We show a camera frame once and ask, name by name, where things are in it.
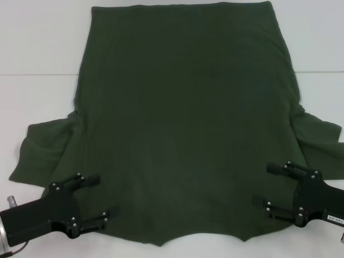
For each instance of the dark green shirt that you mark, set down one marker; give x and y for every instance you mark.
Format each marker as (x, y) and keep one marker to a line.
(172, 121)

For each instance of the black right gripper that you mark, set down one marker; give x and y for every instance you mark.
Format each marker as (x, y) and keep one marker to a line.
(322, 201)

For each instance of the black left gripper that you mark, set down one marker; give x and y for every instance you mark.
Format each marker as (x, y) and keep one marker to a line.
(32, 217)

